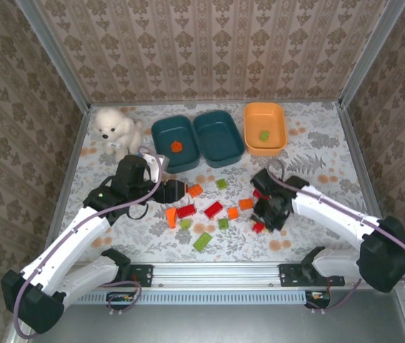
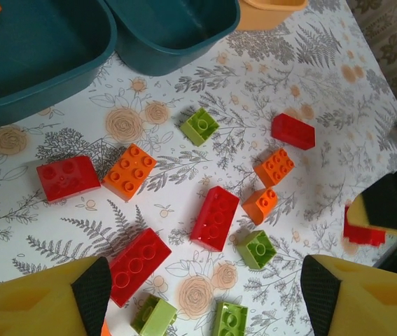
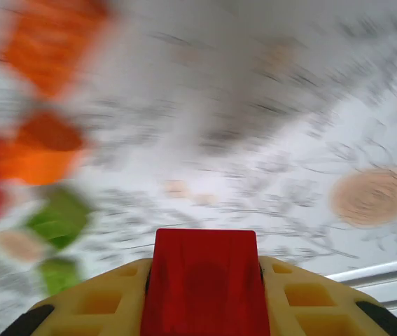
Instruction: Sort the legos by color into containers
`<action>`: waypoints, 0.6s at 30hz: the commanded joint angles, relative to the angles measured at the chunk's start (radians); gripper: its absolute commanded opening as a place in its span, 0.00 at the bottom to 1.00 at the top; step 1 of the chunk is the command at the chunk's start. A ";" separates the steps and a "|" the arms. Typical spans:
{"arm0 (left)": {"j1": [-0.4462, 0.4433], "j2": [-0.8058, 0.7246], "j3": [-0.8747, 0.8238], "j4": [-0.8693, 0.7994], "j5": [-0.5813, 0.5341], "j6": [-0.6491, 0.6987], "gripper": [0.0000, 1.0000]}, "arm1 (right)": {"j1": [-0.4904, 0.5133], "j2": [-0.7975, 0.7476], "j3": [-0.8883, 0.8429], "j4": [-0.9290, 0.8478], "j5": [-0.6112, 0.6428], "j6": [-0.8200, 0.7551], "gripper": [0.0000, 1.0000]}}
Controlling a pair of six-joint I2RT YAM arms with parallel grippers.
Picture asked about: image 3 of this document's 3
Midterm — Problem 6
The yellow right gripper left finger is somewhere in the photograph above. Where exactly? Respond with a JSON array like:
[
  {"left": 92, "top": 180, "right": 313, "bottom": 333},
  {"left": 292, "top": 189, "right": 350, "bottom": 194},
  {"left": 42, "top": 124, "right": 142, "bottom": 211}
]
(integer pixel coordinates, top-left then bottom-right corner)
[{"left": 0, "top": 258, "right": 155, "bottom": 336}]

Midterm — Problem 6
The orange lego brick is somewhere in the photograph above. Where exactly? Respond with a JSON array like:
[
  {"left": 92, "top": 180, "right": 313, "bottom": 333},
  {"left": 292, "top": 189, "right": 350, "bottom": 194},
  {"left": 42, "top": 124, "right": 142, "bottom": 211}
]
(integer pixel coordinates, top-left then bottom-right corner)
[
  {"left": 0, "top": 0, "right": 115, "bottom": 99},
  {"left": 0, "top": 110, "right": 89, "bottom": 186}
]

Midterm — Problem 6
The green lego brick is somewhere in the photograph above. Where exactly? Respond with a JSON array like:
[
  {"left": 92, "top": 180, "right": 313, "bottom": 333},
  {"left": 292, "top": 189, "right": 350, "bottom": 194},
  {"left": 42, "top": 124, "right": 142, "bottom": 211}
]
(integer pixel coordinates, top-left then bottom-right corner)
[
  {"left": 26, "top": 187, "right": 94, "bottom": 249},
  {"left": 39, "top": 257, "right": 83, "bottom": 298}
]

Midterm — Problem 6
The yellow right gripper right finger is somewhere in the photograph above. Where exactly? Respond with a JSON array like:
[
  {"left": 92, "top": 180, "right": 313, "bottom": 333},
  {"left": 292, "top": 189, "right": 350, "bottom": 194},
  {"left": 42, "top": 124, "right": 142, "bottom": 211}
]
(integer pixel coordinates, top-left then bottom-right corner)
[{"left": 258, "top": 256, "right": 397, "bottom": 336}]

